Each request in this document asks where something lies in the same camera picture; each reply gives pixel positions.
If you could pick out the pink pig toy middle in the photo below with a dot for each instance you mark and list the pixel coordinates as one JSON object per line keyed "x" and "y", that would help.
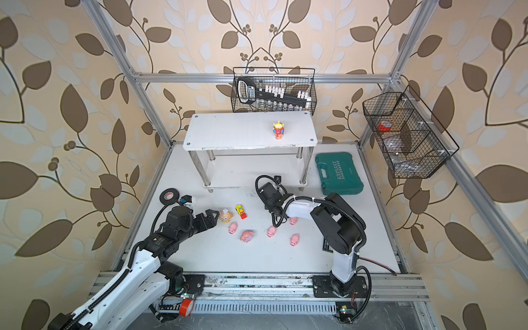
{"x": 271, "y": 231}

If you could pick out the black tape roll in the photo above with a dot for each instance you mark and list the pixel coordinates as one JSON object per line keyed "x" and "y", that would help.
{"x": 169, "y": 197}

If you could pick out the pink pig toy lower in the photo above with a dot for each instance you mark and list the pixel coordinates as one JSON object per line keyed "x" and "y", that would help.
{"x": 294, "y": 240}

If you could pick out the red tape roll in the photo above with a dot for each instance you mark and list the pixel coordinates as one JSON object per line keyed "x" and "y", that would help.
{"x": 384, "y": 126}

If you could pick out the black socket set holder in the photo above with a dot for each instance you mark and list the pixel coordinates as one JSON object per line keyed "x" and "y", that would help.
{"x": 248, "y": 92}

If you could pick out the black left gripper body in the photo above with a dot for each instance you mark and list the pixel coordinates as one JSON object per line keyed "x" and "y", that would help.
{"x": 193, "y": 225}

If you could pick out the black wire basket back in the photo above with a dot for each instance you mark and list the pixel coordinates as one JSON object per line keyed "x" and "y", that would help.
{"x": 292, "y": 78}

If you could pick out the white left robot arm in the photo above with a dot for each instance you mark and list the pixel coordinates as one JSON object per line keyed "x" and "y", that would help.
{"x": 147, "y": 276}

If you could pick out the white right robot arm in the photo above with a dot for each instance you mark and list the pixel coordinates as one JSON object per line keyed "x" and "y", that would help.
{"x": 342, "y": 228}

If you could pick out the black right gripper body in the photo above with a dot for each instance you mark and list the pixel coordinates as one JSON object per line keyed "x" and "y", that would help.
{"x": 268, "y": 207}

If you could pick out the green plastic tool case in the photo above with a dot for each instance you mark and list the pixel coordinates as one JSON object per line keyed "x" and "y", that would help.
{"x": 338, "y": 174}

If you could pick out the black wire basket right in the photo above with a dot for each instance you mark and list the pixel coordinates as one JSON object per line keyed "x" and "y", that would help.
{"x": 418, "y": 143}

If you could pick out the red emergency button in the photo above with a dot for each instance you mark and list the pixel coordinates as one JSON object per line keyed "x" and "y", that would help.
{"x": 186, "y": 307}

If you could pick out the white two-tier shelf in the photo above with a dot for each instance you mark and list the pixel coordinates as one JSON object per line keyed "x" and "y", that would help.
{"x": 230, "y": 150}

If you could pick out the black wire basket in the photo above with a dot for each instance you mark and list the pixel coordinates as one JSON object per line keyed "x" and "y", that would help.
{"x": 418, "y": 143}
{"x": 292, "y": 78}

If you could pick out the yellow red toy car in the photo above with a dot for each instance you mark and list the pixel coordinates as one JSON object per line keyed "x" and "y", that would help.
{"x": 241, "y": 212}

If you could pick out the alien figure toy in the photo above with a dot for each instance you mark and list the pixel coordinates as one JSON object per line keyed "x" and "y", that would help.
{"x": 278, "y": 129}

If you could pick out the large pink pig toy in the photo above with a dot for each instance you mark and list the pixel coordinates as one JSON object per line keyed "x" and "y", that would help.
{"x": 247, "y": 236}

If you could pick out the orange cat toy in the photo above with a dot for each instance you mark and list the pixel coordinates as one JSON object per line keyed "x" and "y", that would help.
{"x": 225, "y": 216}

